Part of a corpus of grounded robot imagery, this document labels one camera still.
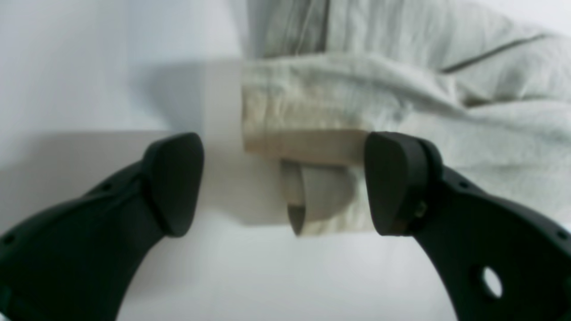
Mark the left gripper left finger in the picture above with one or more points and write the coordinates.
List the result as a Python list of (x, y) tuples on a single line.
[(75, 261)]

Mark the beige T-shirt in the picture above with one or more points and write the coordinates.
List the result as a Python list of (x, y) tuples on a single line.
[(492, 93)]

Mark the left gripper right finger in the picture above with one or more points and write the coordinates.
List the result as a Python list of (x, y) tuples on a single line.
[(498, 260)]

